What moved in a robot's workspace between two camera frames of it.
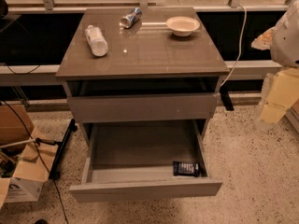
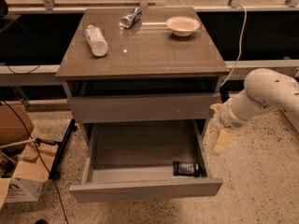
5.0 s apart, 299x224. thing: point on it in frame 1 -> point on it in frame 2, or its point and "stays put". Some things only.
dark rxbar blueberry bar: [186, 169] stays put
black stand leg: [55, 174] stays put
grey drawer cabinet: [139, 64] stays put
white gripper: [286, 42] -> [228, 118]
